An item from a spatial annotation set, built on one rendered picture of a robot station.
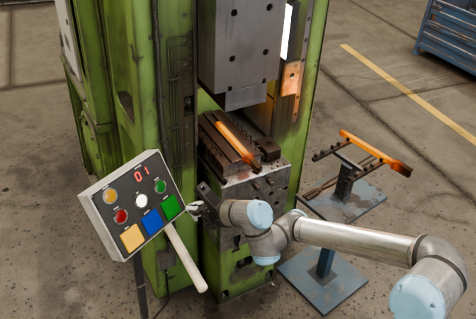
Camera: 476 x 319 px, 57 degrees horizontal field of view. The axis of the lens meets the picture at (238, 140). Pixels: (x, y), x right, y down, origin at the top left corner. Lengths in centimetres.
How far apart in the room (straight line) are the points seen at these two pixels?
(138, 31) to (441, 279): 123
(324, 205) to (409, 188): 145
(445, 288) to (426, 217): 238
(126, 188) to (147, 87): 41
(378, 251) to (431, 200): 235
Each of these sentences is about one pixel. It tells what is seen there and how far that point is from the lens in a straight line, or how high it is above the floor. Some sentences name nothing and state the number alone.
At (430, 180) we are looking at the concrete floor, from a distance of 383.
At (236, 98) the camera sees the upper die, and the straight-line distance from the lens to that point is 182.
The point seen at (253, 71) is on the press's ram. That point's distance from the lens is 180.
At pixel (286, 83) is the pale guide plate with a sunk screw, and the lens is 210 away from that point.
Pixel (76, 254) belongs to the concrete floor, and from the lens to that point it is 303.
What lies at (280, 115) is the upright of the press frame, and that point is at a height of 107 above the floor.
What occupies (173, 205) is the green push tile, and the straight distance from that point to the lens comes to 177.
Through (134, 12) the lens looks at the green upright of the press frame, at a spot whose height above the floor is 168.
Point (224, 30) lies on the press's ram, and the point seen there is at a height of 162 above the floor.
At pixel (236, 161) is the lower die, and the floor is 99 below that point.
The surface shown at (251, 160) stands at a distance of 199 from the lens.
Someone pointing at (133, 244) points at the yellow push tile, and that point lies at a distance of 168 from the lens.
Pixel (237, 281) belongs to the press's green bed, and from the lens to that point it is 260.
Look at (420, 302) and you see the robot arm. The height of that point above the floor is 142.
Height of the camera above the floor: 225
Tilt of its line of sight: 36 degrees down
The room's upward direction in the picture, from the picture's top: 3 degrees clockwise
